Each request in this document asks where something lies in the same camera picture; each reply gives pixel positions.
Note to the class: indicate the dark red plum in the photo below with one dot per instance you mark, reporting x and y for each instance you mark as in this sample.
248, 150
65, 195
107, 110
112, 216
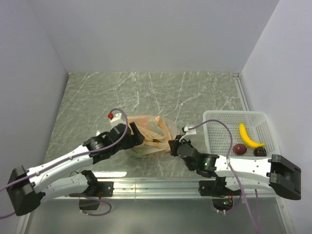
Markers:
240, 149

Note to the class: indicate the dark brown round fruit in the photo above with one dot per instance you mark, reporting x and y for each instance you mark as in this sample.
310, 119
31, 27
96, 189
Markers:
260, 152

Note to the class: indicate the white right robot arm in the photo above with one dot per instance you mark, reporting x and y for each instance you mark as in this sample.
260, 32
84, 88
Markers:
231, 176

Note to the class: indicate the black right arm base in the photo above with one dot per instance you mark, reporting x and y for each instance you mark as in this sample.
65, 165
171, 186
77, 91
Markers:
224, 200

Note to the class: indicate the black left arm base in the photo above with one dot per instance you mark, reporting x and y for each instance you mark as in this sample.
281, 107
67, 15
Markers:
91, 200

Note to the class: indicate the orange translucent plastic bag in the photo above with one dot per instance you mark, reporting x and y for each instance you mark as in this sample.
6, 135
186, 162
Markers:
157, 131

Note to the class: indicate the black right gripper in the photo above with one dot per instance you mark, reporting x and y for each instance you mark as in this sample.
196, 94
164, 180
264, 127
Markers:
174, 144

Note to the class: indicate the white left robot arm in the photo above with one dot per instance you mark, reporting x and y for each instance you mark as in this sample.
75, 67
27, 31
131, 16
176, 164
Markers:
28, 188

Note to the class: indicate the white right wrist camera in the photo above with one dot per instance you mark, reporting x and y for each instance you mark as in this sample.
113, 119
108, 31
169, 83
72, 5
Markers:
189, 130

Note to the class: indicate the yellow banana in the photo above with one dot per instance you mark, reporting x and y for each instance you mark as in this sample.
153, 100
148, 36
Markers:
246, 139

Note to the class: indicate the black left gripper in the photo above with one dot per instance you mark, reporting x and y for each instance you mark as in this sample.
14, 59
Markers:
137, 138

